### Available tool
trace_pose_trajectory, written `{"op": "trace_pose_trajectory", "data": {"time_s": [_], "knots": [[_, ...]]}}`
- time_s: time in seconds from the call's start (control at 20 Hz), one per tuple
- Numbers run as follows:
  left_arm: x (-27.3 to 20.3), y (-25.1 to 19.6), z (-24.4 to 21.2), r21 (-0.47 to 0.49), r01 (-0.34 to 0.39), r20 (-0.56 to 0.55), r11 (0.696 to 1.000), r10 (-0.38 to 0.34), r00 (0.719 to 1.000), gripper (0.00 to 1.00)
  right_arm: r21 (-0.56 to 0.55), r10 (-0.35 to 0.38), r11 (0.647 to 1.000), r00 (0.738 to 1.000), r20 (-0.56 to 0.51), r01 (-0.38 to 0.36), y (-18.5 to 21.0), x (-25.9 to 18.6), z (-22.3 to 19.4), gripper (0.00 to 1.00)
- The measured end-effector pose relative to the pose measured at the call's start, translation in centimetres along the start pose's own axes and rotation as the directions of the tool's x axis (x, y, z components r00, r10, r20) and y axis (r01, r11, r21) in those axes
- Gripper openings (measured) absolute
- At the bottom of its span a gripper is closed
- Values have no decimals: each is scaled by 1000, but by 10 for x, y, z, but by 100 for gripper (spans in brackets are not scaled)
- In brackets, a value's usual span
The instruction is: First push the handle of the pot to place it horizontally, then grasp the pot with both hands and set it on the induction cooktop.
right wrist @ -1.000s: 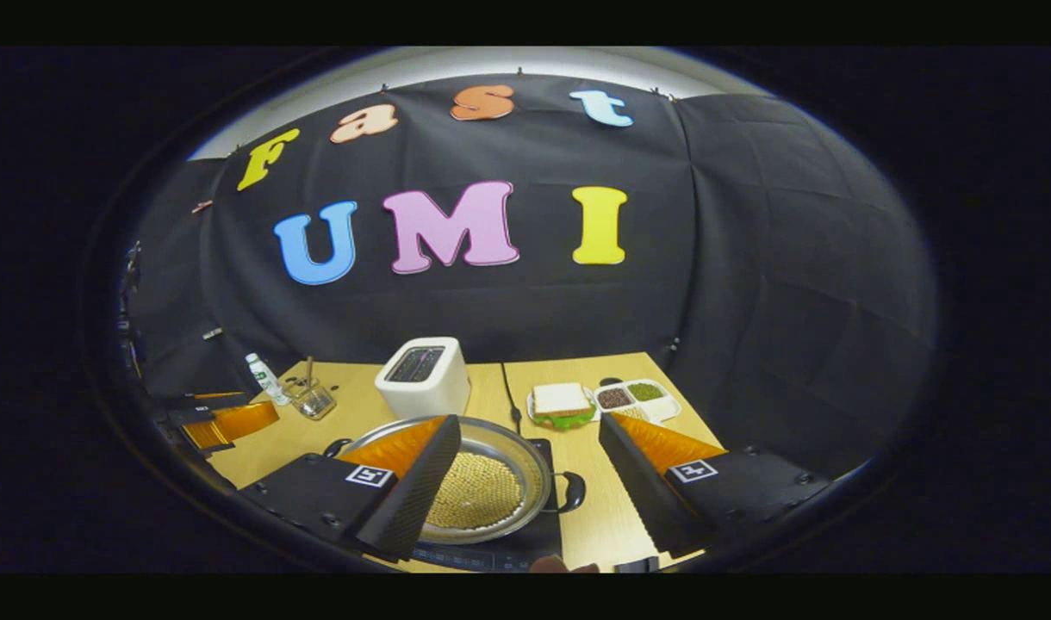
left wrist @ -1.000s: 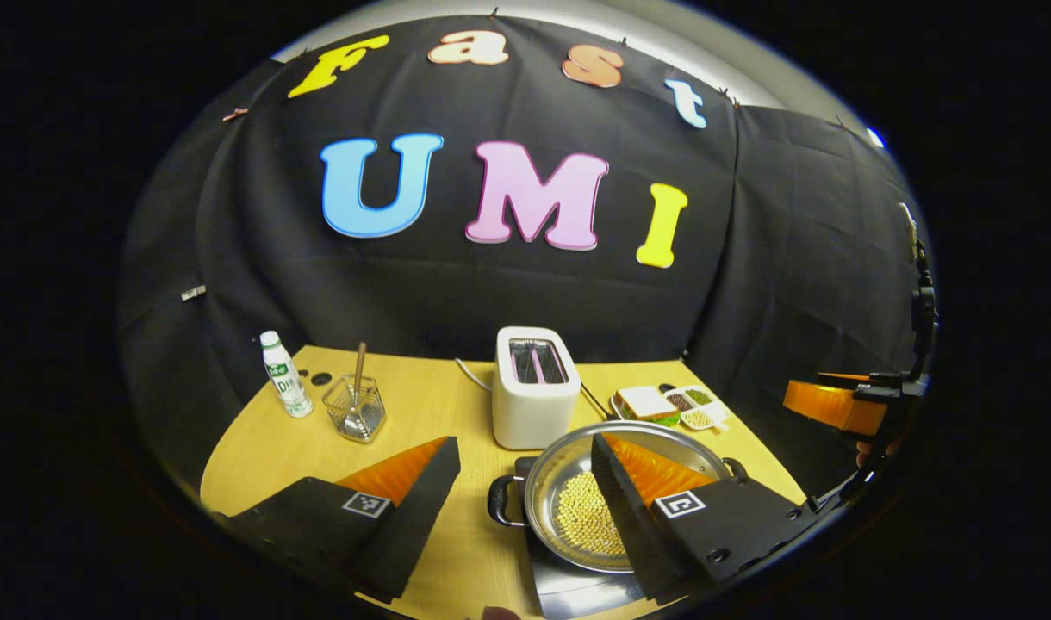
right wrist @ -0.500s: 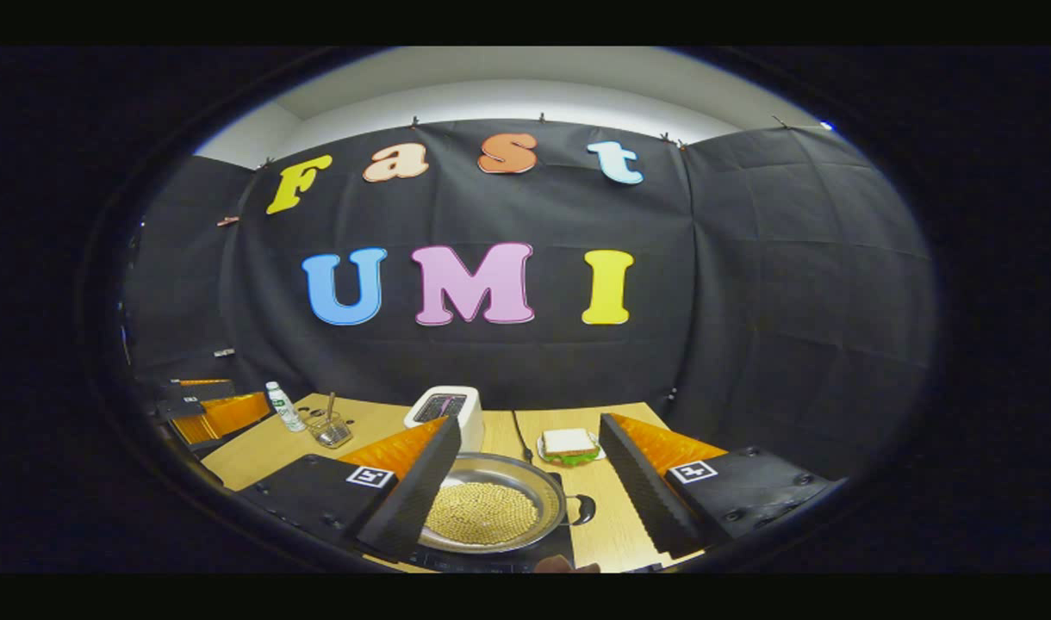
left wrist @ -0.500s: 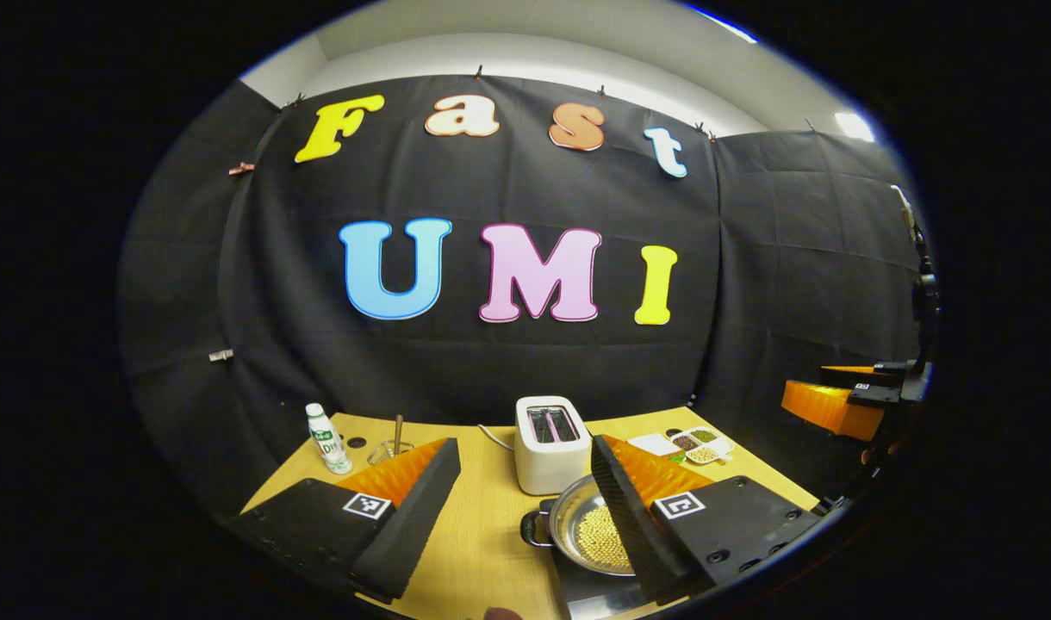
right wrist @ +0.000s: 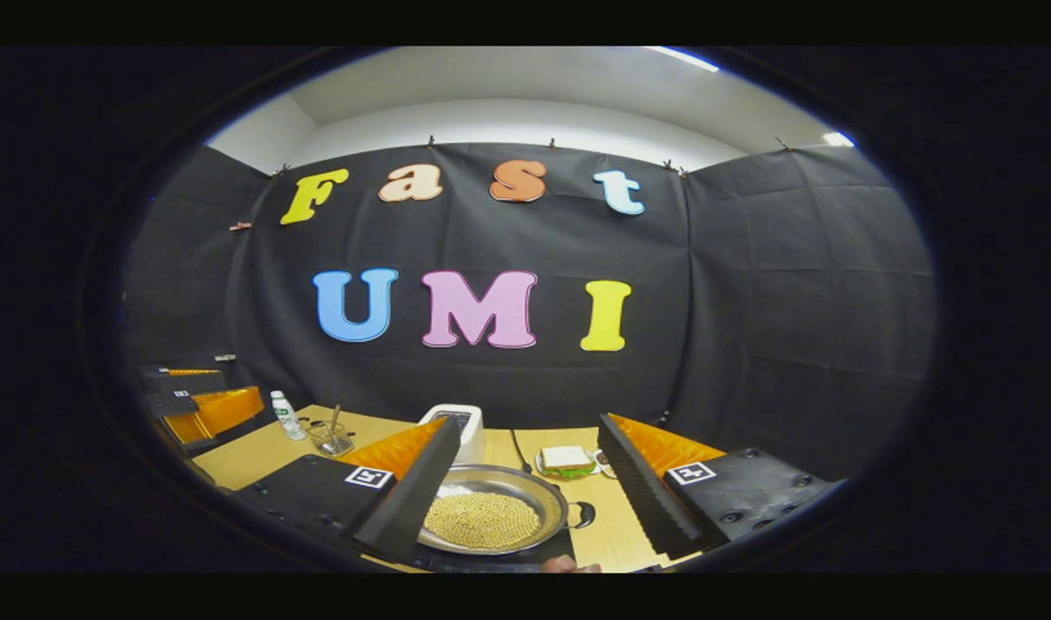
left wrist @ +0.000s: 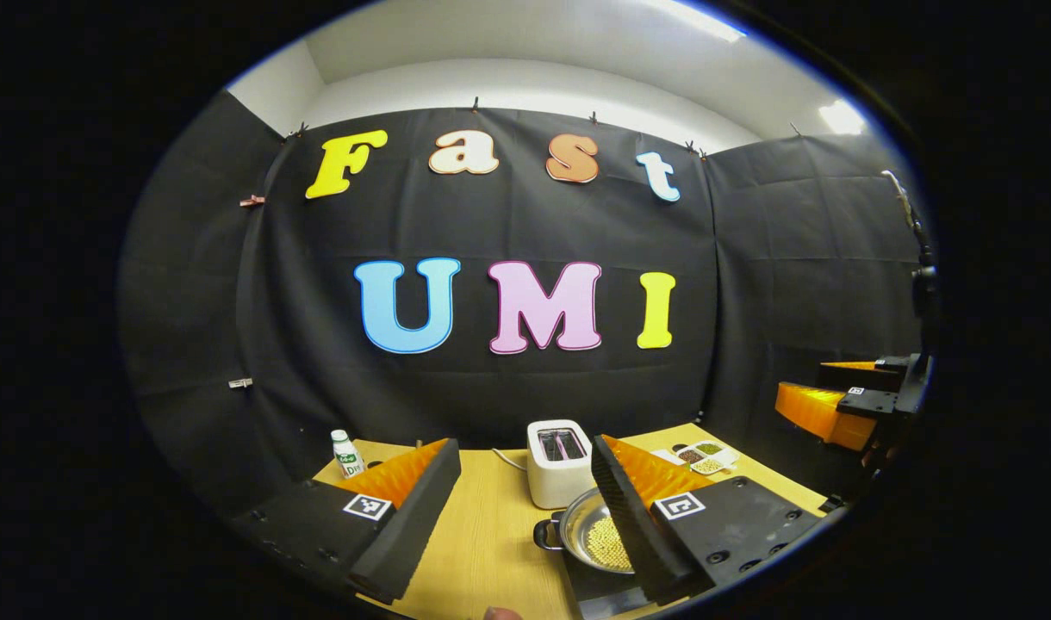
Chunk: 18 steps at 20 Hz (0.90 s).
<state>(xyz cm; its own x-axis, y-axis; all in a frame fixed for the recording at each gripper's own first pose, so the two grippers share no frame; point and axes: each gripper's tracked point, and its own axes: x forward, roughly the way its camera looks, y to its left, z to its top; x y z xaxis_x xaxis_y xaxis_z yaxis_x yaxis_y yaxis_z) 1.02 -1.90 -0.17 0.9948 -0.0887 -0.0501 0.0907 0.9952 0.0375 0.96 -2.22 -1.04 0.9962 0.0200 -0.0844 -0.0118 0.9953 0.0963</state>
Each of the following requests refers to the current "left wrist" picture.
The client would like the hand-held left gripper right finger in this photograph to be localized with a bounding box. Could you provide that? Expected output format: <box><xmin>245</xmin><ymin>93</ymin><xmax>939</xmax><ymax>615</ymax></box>
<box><xmin>590</xmin><ymin>432</ymin><xmax>829</xmax><ymax>609</ymax></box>

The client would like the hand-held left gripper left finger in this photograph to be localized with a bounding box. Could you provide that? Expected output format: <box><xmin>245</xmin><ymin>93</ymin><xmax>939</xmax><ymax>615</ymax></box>
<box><xmin>231</xmin><ymin>437</ymin><xmax>463</xmax><ymax>606</ymax></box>

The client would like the black induction cooktop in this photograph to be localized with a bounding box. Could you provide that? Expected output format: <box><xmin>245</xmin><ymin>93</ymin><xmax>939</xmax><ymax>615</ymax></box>
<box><xmin>563</xmin><ymin>551</ymin><xmax>657</xmax><ymax>620</ymax></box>

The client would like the long ceiling light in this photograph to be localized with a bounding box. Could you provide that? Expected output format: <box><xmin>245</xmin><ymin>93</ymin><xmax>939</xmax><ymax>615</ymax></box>
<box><xmin>644</xmin><ymin>0</ymin><xmax>747</xmax><ymax>43</ymax></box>

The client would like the white toaster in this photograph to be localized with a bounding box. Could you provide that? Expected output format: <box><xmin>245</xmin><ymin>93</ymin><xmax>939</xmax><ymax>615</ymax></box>
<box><xmin>525</xmin><ymin>418</ymin><xmax>596</xmax><ymax>511</ymax></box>

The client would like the pile of soybeans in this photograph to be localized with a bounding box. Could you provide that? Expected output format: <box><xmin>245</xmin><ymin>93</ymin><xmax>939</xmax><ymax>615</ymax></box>
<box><xmin>585</xmin><ymin>515</ymin><xmax>635</xmax><ymax>572</ymax></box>

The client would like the small ceiling light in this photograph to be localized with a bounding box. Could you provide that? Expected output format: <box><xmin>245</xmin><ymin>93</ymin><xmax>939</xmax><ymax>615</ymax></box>
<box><xmin>818</xmin><ymin>98</ymin><xmax>868</xmax><ymax>137</ymax></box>

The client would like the white divided dish of beans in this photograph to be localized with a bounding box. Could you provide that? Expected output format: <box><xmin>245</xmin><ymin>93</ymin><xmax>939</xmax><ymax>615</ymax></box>
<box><xmin>673</xmin><ymin>439</ymin><xmax>741</xmax><ymax>477</ymax></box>

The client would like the white drink bottle green label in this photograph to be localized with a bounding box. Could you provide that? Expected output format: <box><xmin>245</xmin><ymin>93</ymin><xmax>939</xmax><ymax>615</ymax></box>
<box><xmin>330</xmin><ymin>429</ymin><xmax>366</xmax><ymax>481</ymax></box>

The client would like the steel pot with black handles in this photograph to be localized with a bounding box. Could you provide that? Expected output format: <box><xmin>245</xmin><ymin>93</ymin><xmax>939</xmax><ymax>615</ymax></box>
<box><xmin>533</xmin><ymin>487</ymin><xmax>639</xmax><ymax>575</ymax></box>

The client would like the grey braided cable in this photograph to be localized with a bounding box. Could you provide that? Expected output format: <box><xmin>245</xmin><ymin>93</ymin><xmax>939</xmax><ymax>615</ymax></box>
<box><xmin>881</xmin><ymin>170</ymin><xmax>933</xmax><ymax>270</ymax></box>

